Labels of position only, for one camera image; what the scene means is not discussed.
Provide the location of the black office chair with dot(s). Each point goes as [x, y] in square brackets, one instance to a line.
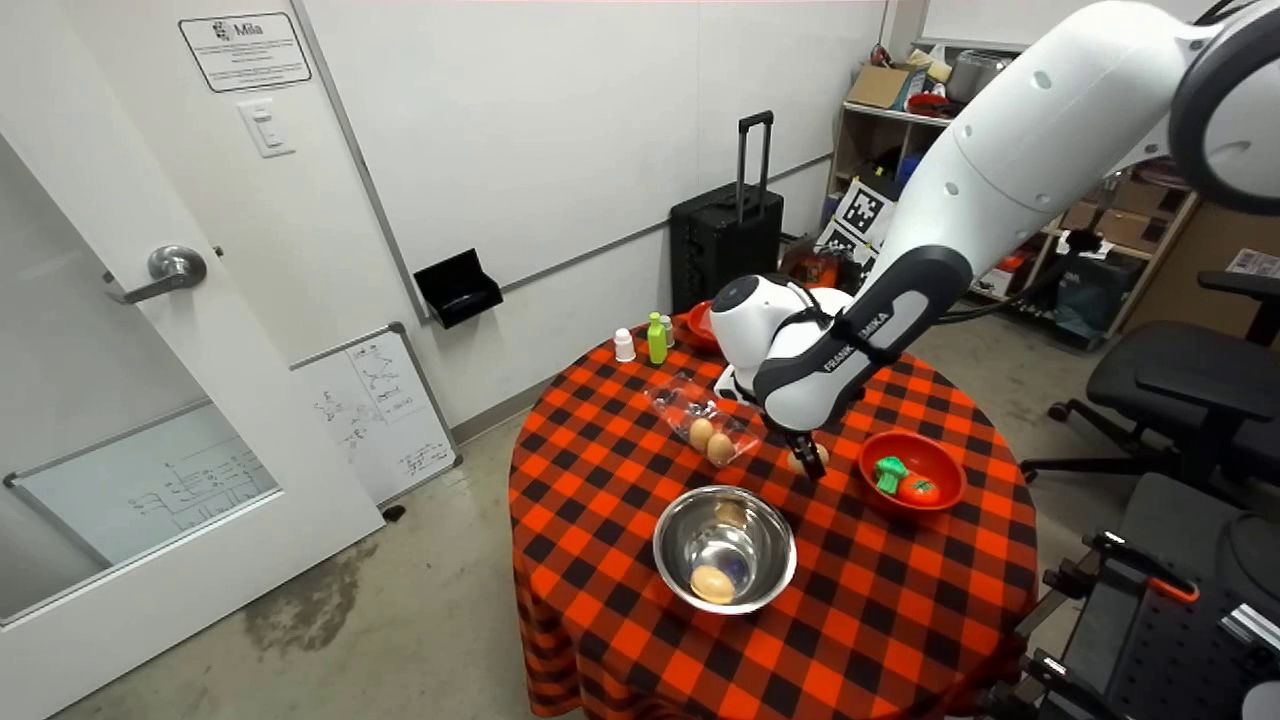
[1187, 383]

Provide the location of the cardboard box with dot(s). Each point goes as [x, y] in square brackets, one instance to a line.
[880, 86]

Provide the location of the AprilTag marker board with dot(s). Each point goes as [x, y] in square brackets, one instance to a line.
[865, 208]

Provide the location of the white light switch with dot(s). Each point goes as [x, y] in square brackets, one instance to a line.
[268, 130]

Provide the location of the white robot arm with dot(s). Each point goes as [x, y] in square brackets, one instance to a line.
[1041, 120]

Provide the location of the white door with window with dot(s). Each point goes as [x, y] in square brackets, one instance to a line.
[203, 441]

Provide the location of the small leaning whiteboard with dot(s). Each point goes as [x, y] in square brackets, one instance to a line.
[383, 413]

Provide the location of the black wall holder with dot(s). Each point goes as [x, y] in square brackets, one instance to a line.
[457, 290]

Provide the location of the small white bottle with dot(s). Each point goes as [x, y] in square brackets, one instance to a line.
[623, 346]

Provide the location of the clear plastic egg carton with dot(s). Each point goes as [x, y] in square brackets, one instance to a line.
[675, 405]

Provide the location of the black wheeled cart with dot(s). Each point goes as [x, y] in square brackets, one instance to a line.
[1173, 602]

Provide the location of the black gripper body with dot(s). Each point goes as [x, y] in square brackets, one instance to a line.
[805, 435]

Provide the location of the black rolling suitcase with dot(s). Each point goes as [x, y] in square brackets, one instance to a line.
[726, 243]

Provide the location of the wooden shelf unit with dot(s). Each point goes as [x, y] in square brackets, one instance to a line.
[1134, 223]

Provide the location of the green plastic bottle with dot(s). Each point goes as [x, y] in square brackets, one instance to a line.
[659, 342]

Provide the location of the beige egg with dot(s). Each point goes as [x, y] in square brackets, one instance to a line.
[700, 435]
[720, 450]
[714, 584]

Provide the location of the orange black plaid tablecloth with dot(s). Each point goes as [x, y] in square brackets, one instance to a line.
[853, 602]

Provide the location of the green toy block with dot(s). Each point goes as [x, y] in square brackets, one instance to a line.
[888, 474]

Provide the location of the white wall sign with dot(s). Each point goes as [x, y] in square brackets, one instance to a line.
[244, 50]

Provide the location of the black bag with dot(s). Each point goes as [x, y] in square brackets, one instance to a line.
[1083, 294]

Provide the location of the silver metal bowl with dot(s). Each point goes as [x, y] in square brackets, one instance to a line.
[753, 524]

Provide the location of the red plastic bowl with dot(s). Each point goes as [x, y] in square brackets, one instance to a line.
[943, 461]

